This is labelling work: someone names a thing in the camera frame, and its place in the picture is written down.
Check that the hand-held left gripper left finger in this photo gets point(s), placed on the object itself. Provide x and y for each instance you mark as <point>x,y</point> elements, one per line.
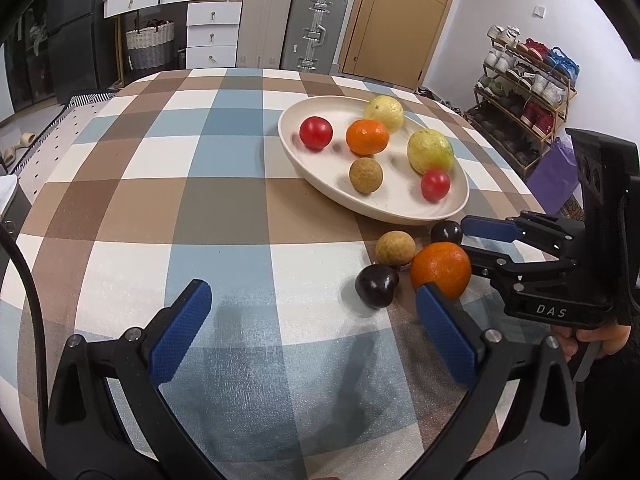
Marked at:
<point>182,330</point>

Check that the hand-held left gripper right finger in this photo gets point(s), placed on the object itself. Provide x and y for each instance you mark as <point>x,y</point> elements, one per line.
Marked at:
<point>445,335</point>

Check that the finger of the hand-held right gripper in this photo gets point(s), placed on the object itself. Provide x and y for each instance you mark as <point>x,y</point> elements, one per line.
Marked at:
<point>487,227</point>
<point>492,265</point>

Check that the dark purple plum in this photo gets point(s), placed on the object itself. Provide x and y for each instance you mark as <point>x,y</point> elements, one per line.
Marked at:
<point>376,286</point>
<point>445,232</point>

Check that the orange tangerine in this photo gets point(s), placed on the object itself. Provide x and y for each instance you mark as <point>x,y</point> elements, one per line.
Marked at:
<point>367,137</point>
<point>441,270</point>

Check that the red tomato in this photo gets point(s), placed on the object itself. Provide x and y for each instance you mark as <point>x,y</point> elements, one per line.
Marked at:
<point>435,185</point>
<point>315,132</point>

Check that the tan longan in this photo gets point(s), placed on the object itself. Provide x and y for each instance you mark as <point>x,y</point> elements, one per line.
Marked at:
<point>365,175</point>
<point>395,248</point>

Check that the yellow-green lemon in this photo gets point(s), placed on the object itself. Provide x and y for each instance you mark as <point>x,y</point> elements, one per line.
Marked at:
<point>430,151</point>

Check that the yellow lemon back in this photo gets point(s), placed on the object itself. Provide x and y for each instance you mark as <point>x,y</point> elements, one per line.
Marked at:
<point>384,112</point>

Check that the cream round plate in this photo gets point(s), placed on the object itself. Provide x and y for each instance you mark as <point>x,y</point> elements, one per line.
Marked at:
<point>325,170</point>

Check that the person's right forearm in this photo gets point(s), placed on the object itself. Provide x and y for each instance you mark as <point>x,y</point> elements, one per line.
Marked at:
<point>597,410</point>

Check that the person's right hand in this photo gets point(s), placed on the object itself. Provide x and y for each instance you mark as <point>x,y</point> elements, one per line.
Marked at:
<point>612,340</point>

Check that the purple bag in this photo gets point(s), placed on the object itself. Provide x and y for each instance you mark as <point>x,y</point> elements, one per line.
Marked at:
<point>552,180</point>

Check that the wooden shoe rack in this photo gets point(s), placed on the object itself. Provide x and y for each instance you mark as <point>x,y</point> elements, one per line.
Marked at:
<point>510,110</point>

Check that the checkered tablecloth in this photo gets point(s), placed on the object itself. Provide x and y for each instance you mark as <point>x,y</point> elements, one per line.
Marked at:
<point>150,210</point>

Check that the scattered loose shoes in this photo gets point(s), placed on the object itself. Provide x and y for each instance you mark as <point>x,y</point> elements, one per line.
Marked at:
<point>425,92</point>

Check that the rows of sneakers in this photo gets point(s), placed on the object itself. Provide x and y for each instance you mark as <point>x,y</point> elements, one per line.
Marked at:
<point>537,85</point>

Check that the wooden door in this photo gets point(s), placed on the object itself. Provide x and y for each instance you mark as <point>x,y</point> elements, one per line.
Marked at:
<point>395,25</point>

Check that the black white patterned rug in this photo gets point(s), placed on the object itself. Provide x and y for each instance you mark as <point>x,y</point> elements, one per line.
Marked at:
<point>65,125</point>

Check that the beige slipper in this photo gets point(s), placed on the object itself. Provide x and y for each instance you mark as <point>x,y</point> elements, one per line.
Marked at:
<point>22,140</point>
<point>7,152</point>

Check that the silver suitcase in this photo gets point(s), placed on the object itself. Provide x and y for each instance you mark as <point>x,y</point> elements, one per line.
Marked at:
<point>315,30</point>

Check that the wicker basket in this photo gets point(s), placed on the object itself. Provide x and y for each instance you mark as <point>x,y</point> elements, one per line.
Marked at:
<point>150,47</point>

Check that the beige suitcase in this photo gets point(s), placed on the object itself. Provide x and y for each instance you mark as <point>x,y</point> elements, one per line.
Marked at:
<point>265,25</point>

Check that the dark glass wardrobe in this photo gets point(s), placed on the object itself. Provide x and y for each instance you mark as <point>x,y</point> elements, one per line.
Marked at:
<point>25,60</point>

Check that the white dressing table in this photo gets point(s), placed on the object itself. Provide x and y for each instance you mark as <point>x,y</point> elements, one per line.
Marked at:
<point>210,15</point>

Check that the white light switch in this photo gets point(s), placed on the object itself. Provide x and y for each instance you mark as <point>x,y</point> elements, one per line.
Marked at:
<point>539,11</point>

